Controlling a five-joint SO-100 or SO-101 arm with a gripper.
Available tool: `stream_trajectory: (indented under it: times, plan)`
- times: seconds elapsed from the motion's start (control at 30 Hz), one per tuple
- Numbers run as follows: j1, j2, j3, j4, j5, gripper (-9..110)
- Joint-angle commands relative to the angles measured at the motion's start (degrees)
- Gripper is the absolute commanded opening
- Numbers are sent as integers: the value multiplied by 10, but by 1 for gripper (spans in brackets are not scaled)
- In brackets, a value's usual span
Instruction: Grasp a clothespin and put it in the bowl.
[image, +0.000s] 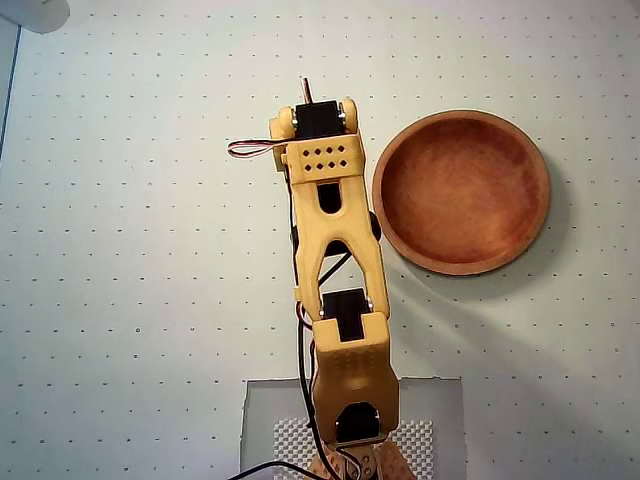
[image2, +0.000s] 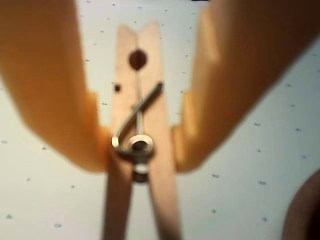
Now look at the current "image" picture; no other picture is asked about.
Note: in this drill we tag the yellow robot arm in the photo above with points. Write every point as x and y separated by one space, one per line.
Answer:
312 225

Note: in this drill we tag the round wooden bowl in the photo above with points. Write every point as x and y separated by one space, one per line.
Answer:
460 200

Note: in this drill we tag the white textured mat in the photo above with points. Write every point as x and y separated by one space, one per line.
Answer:
417 445

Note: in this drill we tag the white rounded object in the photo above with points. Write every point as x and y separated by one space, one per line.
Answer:
35 12

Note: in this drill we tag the grey base plate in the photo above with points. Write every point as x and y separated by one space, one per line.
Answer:
440 410

